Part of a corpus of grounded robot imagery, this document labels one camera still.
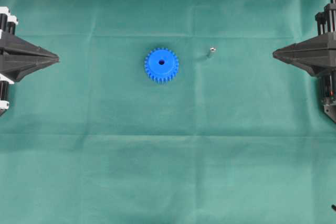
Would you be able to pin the green table cloth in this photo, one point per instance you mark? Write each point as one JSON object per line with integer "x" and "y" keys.
{"x": 240, "y": 137}

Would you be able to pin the blue plastic gear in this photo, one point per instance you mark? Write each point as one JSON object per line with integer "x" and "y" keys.
{"x": 161, "y": 65}

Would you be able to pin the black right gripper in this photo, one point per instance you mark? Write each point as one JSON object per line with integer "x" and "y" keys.
{"x": 324, "y": 41}

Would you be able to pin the left gripper with rails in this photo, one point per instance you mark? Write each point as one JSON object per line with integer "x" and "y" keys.
{"x": 15, "y": 69}

